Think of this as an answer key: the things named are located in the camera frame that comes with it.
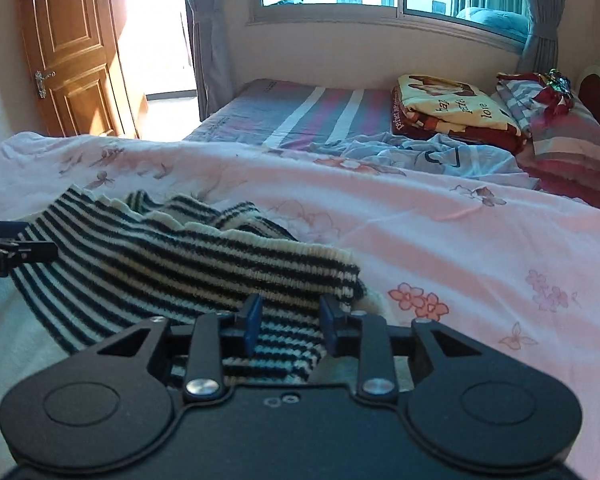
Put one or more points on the red scalloped headboard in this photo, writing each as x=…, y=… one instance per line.
x=597, y=95

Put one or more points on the grey curtain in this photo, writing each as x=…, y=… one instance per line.
x=547, y=15
x=207, y=35

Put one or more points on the light blue crumpled cloth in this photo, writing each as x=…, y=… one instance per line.
x=430, y=155

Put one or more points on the brown wooden door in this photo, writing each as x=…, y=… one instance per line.
x=72, y=45

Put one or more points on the dark red colourful cloth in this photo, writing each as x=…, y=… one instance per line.
x=557, y=90

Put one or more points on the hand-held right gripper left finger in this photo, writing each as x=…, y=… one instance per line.
x=252, y=322

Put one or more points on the striped pillow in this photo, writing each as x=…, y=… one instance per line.
x=570, y=135

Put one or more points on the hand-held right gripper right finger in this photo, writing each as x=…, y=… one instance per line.
x=332, y=327

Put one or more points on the striped purple bed sheet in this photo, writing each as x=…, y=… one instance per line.
x=300, y=110

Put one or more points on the pink floral bed sheet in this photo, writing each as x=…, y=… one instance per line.
x=455, y=240

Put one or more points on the folded yellow printed blanket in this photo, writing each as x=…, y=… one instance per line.
x=455, y=107

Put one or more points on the cream striped knit sweater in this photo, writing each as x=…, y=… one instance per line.
x=155, y=270

